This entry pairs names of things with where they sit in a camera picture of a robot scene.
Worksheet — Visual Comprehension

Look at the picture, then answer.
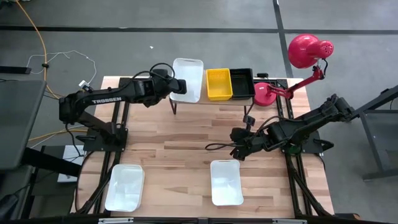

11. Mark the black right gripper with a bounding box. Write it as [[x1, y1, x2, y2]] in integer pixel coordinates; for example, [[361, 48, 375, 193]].
[[229, 115, 276, 162]]

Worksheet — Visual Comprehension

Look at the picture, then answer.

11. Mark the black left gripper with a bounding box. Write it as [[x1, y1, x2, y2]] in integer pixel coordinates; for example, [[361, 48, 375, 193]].
[[149, 68, 188, 105]]

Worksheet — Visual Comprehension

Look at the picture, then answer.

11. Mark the white plastic bin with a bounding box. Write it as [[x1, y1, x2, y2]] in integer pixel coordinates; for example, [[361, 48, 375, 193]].
[[169, 57, 205, 104], [210, 159, 245, 207], [104, 164, 146, 213]]

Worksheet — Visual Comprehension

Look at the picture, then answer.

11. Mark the yellow plastic basket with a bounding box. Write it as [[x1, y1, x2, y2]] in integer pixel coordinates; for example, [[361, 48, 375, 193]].
[[206, 68, 233, 102]]

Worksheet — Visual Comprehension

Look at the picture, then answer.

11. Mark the black plastic basket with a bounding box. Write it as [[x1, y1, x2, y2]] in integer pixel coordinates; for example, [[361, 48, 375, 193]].
[[229, 68, 256, 101]]

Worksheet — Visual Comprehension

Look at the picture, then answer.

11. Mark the wooden shelf with black legs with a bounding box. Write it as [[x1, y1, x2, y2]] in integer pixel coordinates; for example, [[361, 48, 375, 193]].
[[167, 70, 254, 116]]

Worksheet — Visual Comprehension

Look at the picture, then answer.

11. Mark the red desk lamp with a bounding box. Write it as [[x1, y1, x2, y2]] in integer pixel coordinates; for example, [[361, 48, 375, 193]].
[[251, 33, 335, 108]]

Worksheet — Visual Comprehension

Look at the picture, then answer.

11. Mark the white box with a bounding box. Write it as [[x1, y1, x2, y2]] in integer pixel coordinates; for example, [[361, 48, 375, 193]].
[[57, 145, 86, 184]]

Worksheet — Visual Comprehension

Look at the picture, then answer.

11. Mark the grey desk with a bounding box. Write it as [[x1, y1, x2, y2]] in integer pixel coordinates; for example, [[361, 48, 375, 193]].
[[0, 80, 82, 178]]

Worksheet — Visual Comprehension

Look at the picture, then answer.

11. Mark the black power strip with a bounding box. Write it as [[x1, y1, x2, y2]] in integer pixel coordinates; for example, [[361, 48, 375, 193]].
[[0, 65, 32, 75]]

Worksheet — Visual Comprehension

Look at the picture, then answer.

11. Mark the black cable loop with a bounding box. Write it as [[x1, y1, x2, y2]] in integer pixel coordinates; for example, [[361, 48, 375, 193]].
[[205, 142, 240, 151]]

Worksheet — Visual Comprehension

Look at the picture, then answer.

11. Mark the white cable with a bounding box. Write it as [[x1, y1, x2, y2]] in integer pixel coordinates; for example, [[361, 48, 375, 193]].
[[26, 50, 98, 86]]

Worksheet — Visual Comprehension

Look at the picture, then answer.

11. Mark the silver metal bracket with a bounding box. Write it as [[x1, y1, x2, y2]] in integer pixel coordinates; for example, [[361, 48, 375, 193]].
[[98, 217, 134, 224], [272, 218, 307, 224]]

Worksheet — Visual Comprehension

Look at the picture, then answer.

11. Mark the black aluminium rig frame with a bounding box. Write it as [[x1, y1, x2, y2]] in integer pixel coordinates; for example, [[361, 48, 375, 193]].
[[71, 76, 361, 224]]

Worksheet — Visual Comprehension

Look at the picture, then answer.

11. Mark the yellow extension cable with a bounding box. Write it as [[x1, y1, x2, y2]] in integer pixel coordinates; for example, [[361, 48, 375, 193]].
[[15, 0, 91, 141]]

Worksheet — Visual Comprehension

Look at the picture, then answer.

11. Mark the dark metal frame table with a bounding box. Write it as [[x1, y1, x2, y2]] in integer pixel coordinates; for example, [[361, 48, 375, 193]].
[[357, 83, 398, 181]]

